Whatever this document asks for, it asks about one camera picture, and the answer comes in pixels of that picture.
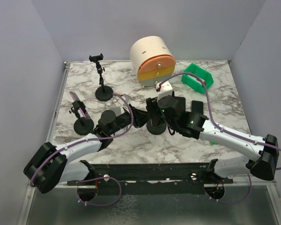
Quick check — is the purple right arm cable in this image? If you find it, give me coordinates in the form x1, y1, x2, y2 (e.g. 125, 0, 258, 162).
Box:
158, 72, 281, 204

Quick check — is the silver folding phone stand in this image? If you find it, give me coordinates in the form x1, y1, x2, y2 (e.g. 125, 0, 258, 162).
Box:
109, 106, 122, 117

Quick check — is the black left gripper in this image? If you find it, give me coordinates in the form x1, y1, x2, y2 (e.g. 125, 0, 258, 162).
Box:
109, 104, 148, 135

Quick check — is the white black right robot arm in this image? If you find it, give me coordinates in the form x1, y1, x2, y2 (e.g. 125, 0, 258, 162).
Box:
146, 95, 279, 183

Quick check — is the purple phone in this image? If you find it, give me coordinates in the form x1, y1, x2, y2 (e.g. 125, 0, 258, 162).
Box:
69, 91, 90, 120

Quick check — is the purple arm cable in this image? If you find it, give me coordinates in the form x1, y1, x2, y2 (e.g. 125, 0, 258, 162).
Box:
29, 93, 134, 207
158, 72, 281, 204

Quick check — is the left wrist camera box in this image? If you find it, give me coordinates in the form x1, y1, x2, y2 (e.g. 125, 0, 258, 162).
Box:
122, 94, 132, 104

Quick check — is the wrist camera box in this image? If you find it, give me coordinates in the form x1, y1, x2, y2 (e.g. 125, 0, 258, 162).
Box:
122, 94, 132, 104
155, 81, 173, 101

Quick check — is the cream cylindrical drawer organizer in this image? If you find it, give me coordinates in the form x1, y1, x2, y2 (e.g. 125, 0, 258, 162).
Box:
130, 36, 176, 87

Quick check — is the black round-base phone stand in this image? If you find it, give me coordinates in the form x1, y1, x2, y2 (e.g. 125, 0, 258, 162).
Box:
147, 119, 167, 135

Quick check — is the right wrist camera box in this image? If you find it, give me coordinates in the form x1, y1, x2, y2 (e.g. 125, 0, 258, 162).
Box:
155, 81, 173, 101

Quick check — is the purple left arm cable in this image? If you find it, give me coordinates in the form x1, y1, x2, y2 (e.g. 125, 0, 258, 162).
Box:
29, 93, 134, 207

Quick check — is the black front mounting rail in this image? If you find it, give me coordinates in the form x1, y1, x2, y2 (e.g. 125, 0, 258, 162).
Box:
67, 163, 233, 195

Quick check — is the silver phone with dark screen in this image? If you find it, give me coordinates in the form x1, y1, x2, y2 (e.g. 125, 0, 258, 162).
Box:
149, 109, 162, 127

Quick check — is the green plastic bin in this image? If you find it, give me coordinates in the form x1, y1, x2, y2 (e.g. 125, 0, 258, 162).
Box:
181, 63, 214, 94

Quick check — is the black adjustable phone stand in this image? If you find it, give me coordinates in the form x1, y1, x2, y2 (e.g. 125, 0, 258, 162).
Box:
89, 53, 113, 102

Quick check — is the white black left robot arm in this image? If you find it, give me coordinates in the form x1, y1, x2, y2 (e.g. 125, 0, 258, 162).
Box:
23, 107, 148, 194

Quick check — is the small black phone stand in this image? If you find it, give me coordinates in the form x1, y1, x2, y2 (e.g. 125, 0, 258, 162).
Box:
69, 110, 94, 135

